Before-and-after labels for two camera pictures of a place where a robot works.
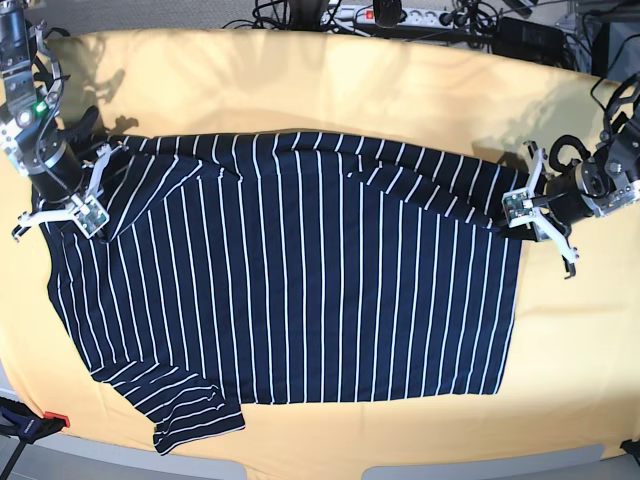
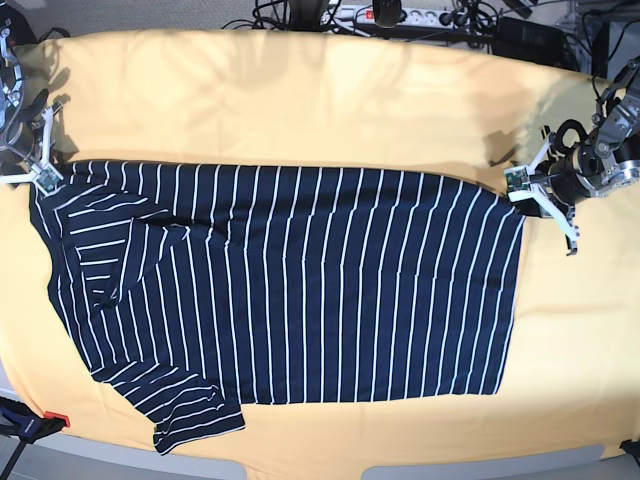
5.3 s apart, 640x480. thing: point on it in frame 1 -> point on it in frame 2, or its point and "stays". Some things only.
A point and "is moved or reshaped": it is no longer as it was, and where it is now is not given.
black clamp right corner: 632,447 stays
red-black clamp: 25,427 stays
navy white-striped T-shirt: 288,267 is moved or reshaped
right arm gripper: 524,232 -> 528,207
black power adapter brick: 530,41 stays
